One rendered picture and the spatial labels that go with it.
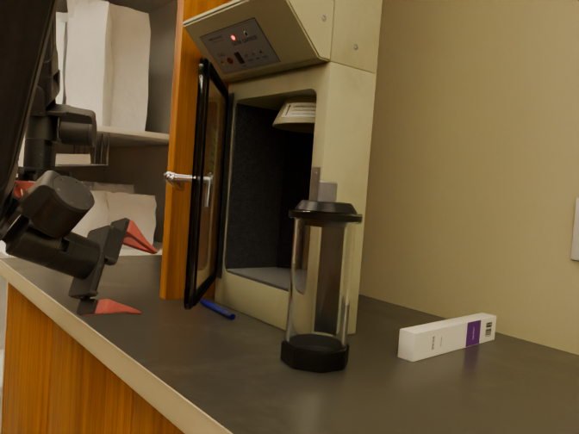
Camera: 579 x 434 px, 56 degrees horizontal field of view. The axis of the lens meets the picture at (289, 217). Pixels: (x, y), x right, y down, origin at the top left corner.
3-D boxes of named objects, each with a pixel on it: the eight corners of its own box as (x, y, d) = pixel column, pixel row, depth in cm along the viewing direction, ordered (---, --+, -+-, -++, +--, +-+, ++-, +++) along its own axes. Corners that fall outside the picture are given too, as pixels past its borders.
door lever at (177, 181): (203, 195, 96) (205, 181, 97) (195, 184, 87) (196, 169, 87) (173, 193, 96) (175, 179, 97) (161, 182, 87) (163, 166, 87)
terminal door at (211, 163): (215, 279, 115) (227, 90, 113) (188, 312, 85) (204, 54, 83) (211, 279, 115) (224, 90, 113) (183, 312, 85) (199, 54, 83)
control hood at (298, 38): (227, 82, 115) (231, 34, 114) (331, 61, 89) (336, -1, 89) (178, 71, 108) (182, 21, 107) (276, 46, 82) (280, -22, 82)
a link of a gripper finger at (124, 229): (171, 237, 84) (118, 213, 78) (159, 281, 81) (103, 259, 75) (147, 242, 88) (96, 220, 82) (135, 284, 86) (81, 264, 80)
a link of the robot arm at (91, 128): (36, 73, 105) (22, 84, 98) (98, 80, 107) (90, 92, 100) (40, 132, 110) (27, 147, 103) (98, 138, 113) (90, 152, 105)
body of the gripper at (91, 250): (121, 229, 78) (74, 208, 73) (101, 297, 74) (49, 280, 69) (99, 235, 82) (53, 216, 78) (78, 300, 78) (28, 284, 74)
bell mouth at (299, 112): (320, 135, 120) (322, 110, 119) (380, 133, 106) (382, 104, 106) (254, 125, 109) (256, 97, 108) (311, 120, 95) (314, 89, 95)
